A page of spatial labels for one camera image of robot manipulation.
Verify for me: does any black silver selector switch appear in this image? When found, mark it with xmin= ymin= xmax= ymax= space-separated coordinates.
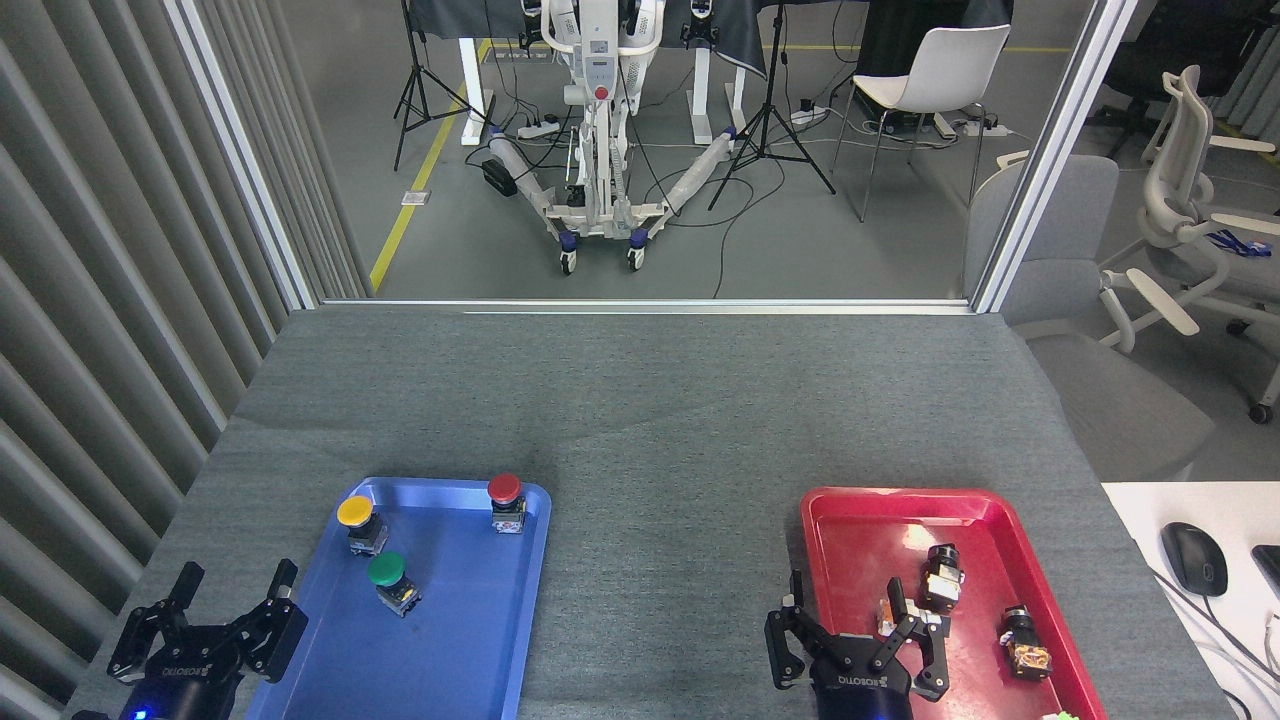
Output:
xmin=921 ymin=544 xmax=966 ymax=613

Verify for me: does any silver frame rail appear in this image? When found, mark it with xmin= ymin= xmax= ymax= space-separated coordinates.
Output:
xmin=320 ymin=297 xmax=976 ymax=317

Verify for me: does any black switch with amber base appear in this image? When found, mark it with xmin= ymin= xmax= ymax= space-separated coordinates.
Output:
xmin=999 ymin=604 xmax=1054 ymax=681

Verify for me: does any grey upholstered chair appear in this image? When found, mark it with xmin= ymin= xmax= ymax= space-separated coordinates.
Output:
xmin=963 ymin=153 xmax=1216 ymax=483

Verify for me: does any white plastic chair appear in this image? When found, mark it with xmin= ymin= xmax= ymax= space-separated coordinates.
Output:
xmin=832 ymin=24 xmax=1012 ymax=223

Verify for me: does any black tripod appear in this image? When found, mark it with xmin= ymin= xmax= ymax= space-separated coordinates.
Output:
xmin=393 ymin=0 xmax=491 ymax=172
xmin=707 ymin=0 xmax=837 ymax=211

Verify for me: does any black computer mouse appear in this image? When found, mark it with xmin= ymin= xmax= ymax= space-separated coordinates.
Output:
xmin=1161 ymin=522 xmax=1229 ymax=598

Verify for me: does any blue plastic tray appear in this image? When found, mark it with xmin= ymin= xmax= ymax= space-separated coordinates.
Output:
xmin=246 ymin=476 xmax=553 ymax=720

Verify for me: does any blue lanyard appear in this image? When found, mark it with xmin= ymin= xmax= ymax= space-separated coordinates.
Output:
xmin=1205 ymin=230 xmax=1273 ymax=259

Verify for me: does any yellow push button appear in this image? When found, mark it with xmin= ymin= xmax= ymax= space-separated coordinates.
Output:
xmin=336 ymin=496 xmax=390 ymax=558

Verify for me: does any black draped table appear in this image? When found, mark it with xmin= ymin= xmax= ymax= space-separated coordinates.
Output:
xmin=410 ymin=0 xmax=776 ymax=147

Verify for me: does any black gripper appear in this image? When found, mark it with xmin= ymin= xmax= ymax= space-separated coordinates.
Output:
xmin=107 ymin=559 xmax=309 ymax=720
xmin=765 ymin=570 xmax=952 ymax=720

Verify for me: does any red plastic tray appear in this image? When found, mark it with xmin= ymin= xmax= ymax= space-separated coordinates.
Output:
xmin=800 ymin=487 xmax=1109 ymax=720

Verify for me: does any red push button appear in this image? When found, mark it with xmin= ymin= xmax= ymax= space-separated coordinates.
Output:
xmin=487 ymin=473 xmax=528 ymax=535

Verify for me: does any white desk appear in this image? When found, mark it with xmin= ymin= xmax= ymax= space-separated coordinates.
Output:
xmin=1101 ymin=482 xmax=1280 ymax=720

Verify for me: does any black office chair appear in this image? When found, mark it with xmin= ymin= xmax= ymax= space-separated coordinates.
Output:
xmin=1085 ymin=0 xmax=1271 ymax=131

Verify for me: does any white office chair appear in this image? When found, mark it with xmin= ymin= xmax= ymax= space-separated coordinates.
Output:
xmin=1098 ymin=65 xmax=1280 ymax=425

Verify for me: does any silver frame post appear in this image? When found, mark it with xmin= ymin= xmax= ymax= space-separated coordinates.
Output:
xmin=165 ymin=0 xmax=323 ymax=311
xmin=970 ymin=0 xmax=1141 ymax=314

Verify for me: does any green push button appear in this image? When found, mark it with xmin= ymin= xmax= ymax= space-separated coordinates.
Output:
xmin=366 ymin=551 xmax=422 ymax=618

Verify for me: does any white wheeled stand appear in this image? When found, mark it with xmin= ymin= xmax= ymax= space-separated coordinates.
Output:
xmin=487 ymin=0 xmax=741 ymax=276

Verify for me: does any white and orange switch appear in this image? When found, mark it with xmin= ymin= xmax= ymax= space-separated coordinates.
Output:
xmin=878 ymin=598 xmax=951 ymax=641

